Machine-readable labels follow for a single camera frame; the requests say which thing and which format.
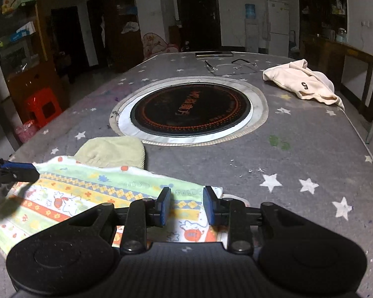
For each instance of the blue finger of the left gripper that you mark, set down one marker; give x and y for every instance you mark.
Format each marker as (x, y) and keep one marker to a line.
(4, 164)
(19, 175)

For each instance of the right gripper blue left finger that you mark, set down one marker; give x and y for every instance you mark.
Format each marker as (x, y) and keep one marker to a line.
(138, 217)

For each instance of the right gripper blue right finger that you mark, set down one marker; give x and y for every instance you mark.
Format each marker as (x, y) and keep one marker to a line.
(233, 214)

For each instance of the green patterned children's jacket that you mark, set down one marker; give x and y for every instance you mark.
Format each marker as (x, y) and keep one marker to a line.
(68, 186)

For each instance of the pink children's folding tent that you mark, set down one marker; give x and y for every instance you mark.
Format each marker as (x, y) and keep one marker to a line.
(154, 44)

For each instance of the red plastic stool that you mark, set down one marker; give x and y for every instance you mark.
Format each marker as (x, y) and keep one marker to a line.
(42, 107)

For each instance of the round black induction cooktop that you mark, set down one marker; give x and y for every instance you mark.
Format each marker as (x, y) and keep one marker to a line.
(190, 111)

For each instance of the cream garment with number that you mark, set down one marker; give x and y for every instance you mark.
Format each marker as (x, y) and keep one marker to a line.
(297, 78)

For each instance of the dark flat bar on table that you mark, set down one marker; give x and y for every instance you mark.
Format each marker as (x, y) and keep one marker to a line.
(213, 54)

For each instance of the dark wooden left cabinet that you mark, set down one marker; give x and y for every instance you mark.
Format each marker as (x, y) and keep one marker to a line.
(127, 46)

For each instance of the wooden side table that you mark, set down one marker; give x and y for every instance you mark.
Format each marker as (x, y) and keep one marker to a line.
(329, 57)

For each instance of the white water dispenser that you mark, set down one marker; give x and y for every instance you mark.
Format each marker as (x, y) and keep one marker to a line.
(251, 29)

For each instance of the white refrigerator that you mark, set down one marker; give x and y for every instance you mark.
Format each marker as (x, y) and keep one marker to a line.
(278, 21)

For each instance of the dark wooden entrance door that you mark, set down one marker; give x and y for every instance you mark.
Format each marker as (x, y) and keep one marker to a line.
(200, 20)

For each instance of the teal glass jar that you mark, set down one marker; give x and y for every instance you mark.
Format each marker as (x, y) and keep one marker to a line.
(341, 35)

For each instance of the dark wooden display shelf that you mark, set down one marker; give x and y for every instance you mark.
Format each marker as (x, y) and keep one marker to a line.
(323, 18)

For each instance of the black wire hanger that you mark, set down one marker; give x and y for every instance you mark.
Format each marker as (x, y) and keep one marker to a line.
(235, 67)

